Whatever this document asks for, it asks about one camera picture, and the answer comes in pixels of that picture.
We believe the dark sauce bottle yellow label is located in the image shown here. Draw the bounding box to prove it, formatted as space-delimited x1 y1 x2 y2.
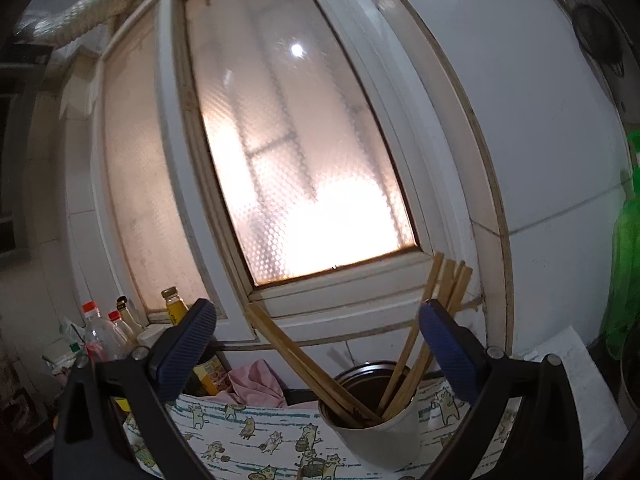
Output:
161 286 233 397

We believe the white chopstick holder cup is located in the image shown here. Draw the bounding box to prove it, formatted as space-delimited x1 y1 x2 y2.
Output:
318 360 422 472

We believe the clear plastic bottle red cap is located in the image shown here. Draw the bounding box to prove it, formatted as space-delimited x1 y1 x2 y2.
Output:
81 301 128 363

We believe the green dish soap bottle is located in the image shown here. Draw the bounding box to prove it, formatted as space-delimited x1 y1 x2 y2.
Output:
600 127 640 361

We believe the bunch of bamboo chopsticks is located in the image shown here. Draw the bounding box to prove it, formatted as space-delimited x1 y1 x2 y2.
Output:
244 252 474 428

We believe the black mesh strainer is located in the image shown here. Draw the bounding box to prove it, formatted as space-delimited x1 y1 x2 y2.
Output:
572 2 626 78

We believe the bottle with dark cap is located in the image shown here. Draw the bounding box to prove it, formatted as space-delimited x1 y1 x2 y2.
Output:
116 296 146 333

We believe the cat printed cloth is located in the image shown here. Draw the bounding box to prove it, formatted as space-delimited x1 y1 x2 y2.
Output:
122 326 630 480

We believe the frosted glass window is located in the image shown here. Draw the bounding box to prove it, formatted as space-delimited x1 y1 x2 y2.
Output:
90 0 511 351

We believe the flexible white vent hose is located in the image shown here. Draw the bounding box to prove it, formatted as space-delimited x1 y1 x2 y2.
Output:
14 0 151 48

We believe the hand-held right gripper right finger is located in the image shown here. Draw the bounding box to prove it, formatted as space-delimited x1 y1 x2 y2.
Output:
418 298 585 480

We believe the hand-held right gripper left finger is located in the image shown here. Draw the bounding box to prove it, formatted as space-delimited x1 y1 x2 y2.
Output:
52 298 218 480

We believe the small bottle red cap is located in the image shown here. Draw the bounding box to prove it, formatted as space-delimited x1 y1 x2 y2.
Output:
107 311 136 348

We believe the pink cloth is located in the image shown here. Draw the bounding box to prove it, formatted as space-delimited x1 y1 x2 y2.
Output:
227 359 288 408

